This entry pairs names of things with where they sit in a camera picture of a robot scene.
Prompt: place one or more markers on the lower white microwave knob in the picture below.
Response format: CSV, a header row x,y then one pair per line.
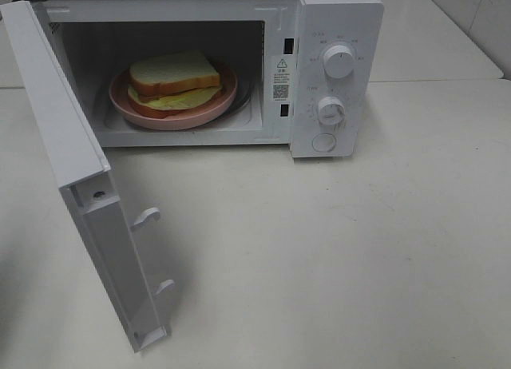
x,y
330,111

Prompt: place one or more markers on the pink plastic plate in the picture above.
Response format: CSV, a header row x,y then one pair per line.
x,y
176,119

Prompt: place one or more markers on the white microwave oven body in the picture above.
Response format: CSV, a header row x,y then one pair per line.
x,y
103,37

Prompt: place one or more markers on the white warning label sticker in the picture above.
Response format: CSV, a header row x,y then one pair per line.
x,y
282,77

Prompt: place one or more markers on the glass microwave turntable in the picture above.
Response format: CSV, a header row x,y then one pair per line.
x,y
238,113

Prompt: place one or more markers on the round white door button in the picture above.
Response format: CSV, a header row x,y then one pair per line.
x,y
324,142

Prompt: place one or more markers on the toy sandwich with lettuce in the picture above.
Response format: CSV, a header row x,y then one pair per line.
x,y
169,84

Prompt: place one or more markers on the upper white microwave knob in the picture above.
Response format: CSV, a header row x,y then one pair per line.
x,y
338,60

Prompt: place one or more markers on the white microwave knob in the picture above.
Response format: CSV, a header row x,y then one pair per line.
x,y
338,60
330,111

